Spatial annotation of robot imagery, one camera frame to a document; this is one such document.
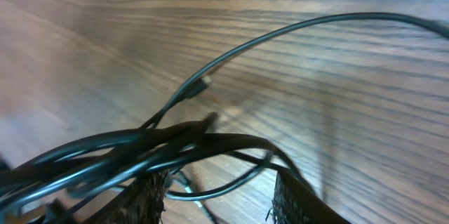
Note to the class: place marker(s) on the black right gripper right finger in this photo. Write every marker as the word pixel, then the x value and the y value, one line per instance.
pixel 293 203

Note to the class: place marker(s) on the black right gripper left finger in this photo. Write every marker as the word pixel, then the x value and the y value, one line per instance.
pixel 140 203

